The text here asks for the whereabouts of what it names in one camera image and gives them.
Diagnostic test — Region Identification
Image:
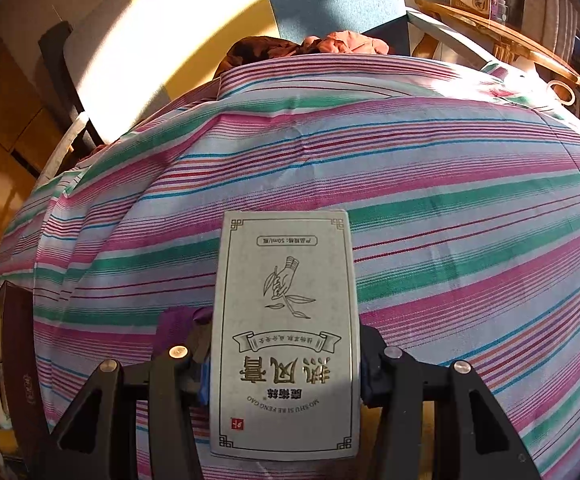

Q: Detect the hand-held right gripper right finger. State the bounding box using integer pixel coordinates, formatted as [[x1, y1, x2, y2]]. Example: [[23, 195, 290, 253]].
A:
[[360, 325, 541, 480]]

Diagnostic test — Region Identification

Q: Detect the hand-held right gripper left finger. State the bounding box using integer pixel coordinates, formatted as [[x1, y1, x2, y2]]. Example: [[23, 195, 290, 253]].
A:
[[30, 317, 216, 480]]

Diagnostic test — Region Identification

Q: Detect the beige printed carton box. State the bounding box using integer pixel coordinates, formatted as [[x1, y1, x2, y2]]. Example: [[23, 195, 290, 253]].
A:
[[209, 210, 362, 462]]

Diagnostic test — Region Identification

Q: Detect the maroon box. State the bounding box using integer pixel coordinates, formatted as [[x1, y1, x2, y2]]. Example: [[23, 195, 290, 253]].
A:
[[0, 280, 53, 463]]

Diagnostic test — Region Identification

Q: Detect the purple cloth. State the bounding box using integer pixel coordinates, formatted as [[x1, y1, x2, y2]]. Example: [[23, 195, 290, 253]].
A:
[[155, 308, 216, 361]]

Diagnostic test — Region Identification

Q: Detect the striped bedsheet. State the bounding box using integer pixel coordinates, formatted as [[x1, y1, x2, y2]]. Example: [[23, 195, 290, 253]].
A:
[[0, 52, 580, 480]]

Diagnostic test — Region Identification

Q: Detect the wooden wardrobe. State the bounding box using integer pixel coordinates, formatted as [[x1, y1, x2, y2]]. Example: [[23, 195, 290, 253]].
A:
[[0, 15, 78, 281]]

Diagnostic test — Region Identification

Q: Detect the dark brown garment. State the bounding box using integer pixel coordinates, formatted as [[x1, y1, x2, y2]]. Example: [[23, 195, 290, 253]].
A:
[[215, 35, 303, 78]]

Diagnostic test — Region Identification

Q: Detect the salmon pink garment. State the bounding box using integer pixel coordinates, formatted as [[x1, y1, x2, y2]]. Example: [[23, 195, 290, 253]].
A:
[[301, 30, 391, 56]]

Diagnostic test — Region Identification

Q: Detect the padded patchwork headboard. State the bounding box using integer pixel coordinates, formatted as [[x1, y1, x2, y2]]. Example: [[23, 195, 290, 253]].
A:
[[37, 0, 411, 151]]

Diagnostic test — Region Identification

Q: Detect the wooden table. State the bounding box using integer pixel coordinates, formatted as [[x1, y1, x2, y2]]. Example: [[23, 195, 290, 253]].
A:
[[414, 0, 580, 86]]

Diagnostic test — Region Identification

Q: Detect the striped curtain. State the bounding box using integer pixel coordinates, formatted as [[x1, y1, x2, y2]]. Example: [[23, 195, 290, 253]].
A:
[[500, 0, 580, 68]]

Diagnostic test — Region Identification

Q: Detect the white looped handle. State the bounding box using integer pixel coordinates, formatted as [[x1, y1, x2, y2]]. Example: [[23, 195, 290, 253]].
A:
[[547, 79, 577, 107]]

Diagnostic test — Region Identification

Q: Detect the white grey bed frame piece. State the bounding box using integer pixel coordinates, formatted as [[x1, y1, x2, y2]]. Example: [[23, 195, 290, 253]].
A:
[[405, 7, 496, 68]]

